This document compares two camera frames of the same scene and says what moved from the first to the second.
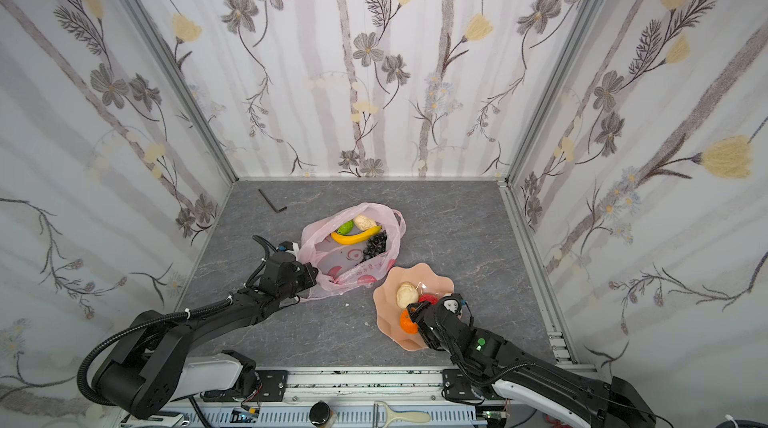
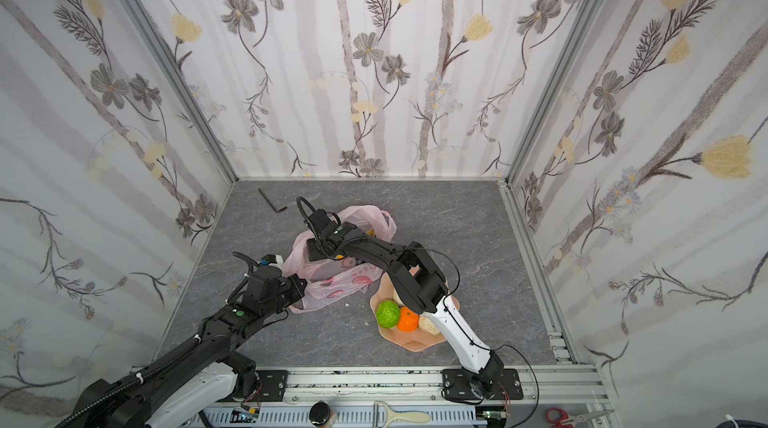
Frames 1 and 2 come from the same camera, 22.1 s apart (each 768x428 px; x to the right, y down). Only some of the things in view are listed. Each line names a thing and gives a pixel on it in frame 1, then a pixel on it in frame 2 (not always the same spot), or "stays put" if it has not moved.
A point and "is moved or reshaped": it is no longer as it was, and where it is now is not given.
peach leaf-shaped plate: x=389 y=312 is moved or reshaped
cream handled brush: x=405 y=415 stays put
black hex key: x=277 y=211 stays put
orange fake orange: x=407 y=324 stays put
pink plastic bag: x=339 y=266 is moved or reshaped
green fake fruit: x=346 y=228 is moved or reshaped
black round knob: x=319 y=413 stays put
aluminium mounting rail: x=340 y=385 stays put
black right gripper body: x=424 y=314 -> x=318 y=246
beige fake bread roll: x=363 y=222 is moved or reshaped
